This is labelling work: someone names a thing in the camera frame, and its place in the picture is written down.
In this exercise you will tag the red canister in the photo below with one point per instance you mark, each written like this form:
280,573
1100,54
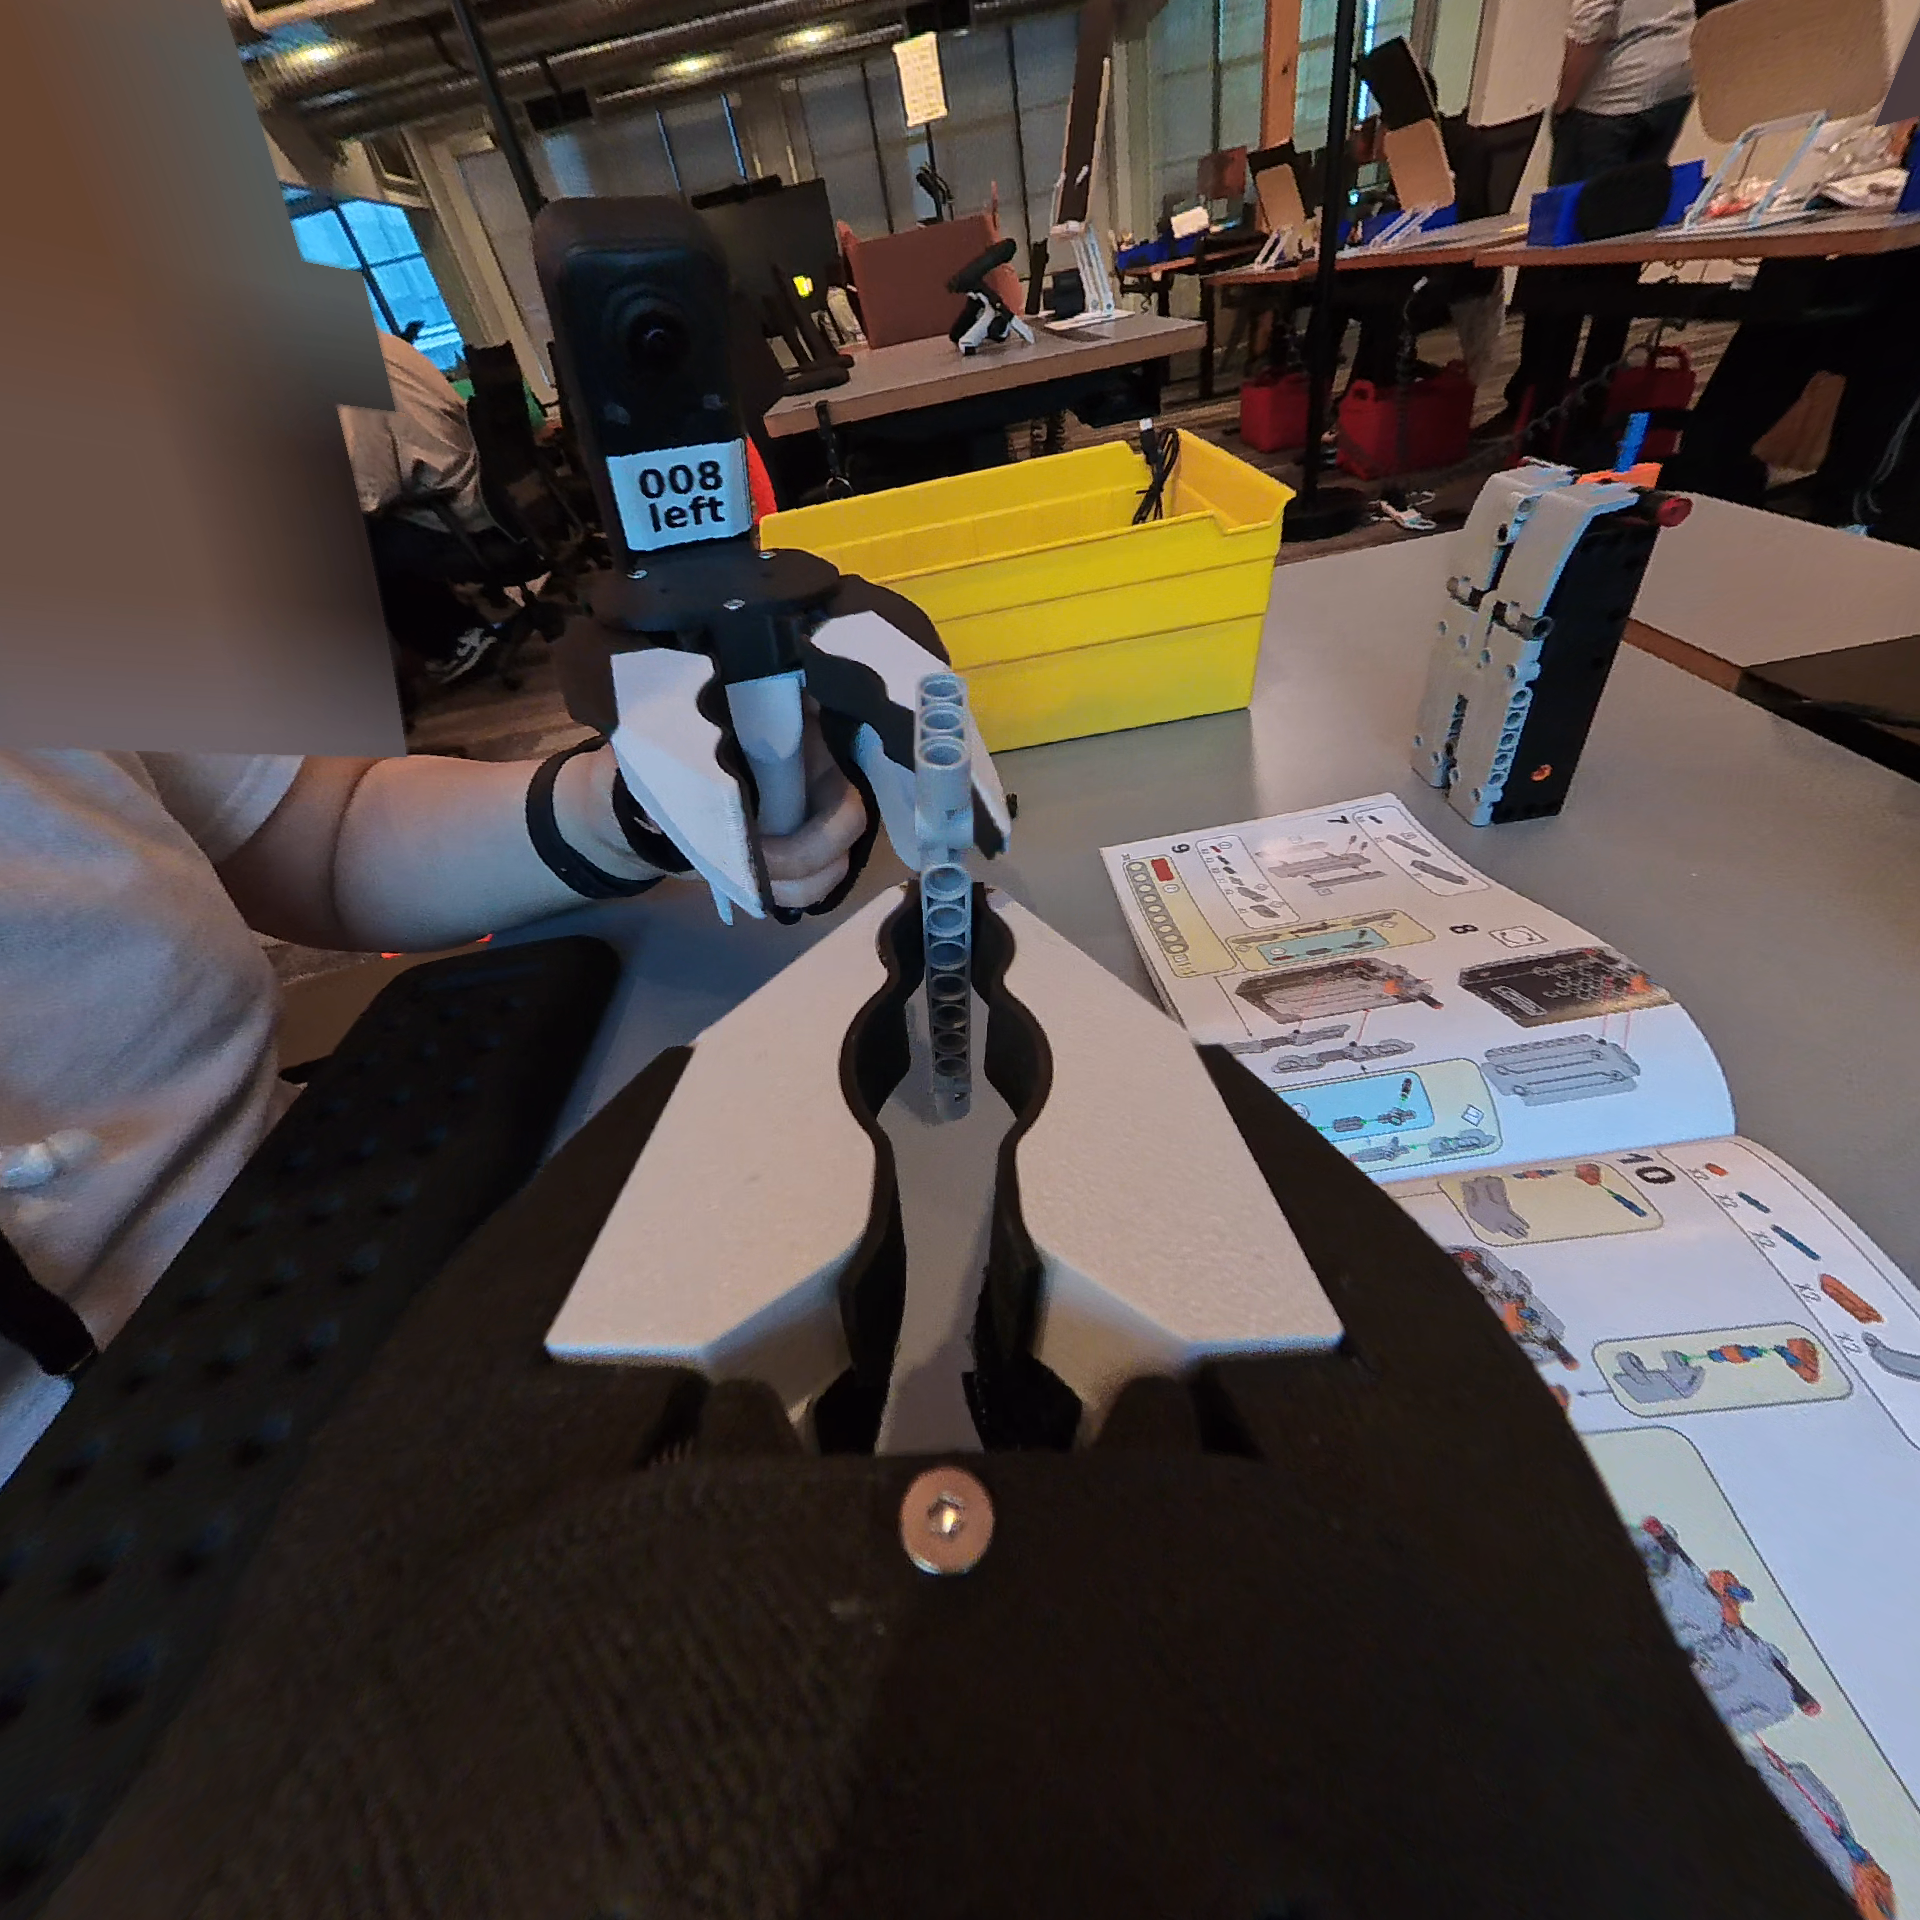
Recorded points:
1649,400
1280,415
1405,428

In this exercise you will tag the computer monitor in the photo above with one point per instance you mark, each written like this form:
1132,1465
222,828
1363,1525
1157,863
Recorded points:
780,238

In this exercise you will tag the black office chair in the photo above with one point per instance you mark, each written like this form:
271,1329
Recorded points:
504,450

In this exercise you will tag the brown cardboard box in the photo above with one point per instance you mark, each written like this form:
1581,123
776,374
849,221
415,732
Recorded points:
903,285

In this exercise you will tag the open instruction manual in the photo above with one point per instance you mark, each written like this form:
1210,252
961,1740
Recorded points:
1500,960

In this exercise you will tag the grey beam with end connector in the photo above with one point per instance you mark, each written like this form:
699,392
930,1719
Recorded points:
946,977

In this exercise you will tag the black and grey brick assembly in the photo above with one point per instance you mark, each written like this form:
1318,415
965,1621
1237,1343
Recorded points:
1590,643

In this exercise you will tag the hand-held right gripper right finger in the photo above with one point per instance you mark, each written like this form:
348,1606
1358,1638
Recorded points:
1169,1198

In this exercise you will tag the clear acrylic stand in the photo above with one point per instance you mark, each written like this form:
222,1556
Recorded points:
1087,275

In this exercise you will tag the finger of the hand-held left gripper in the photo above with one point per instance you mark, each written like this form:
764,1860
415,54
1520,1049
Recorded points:
667,750
879,660

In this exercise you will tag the black floor pole stand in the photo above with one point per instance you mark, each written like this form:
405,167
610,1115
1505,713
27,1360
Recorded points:
1343,517

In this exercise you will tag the grey office desk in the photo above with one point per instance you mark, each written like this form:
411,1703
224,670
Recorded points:
977,366

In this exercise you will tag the person's left forearm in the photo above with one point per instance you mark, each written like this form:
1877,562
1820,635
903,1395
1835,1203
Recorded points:
423,837

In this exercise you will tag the hanging paper sign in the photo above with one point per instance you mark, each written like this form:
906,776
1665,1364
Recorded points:
920,84

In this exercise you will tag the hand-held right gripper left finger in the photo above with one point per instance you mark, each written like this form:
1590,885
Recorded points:
720,1198

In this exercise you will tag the blue storage bin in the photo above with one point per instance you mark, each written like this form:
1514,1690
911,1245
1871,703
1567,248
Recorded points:
1575,208

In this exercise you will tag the person's left hand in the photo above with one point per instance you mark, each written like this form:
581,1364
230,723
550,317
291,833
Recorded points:
824,863

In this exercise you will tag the long brown-edged desk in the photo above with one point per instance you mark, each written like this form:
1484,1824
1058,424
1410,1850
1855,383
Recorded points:
1649,243

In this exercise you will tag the black and white handheld device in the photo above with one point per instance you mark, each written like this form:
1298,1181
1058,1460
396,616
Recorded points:
982,320

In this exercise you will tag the yellow storage bin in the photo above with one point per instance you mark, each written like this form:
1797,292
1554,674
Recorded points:
1108,660

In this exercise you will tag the black perforated pad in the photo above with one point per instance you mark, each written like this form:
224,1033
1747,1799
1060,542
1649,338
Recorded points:
298,1198

